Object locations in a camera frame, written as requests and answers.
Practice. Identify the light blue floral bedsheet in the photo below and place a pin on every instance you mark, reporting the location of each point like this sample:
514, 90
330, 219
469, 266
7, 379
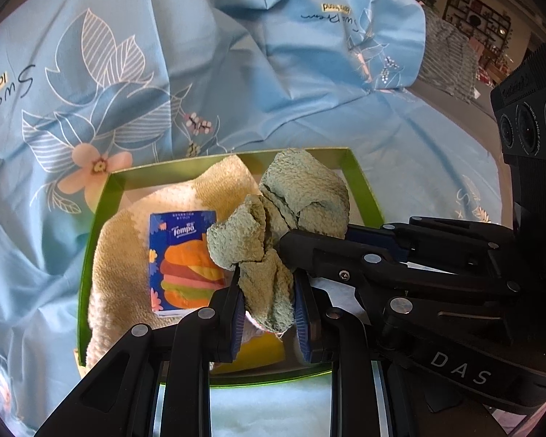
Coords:
255, 77

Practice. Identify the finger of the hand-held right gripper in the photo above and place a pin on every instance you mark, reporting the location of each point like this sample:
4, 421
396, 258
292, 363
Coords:
327, 255
437, 241

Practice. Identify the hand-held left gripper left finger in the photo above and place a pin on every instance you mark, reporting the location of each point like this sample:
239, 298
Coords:
236, 323

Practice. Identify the cream quilted towel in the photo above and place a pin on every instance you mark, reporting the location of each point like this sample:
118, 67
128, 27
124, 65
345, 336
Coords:
127, 246

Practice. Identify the burger print tissue packet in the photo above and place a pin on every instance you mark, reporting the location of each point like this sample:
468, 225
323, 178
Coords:
177, 264

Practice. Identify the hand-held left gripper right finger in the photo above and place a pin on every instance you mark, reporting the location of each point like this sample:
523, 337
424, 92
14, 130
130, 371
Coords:
302, 323

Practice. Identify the dark display shelf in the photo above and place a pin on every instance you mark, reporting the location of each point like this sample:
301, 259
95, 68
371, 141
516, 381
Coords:
477, 13

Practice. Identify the pale green textured cloth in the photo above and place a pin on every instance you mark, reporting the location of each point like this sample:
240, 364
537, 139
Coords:
309, 182

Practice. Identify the green cardboard box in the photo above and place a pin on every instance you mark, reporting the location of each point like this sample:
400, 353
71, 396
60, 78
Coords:
359, 182

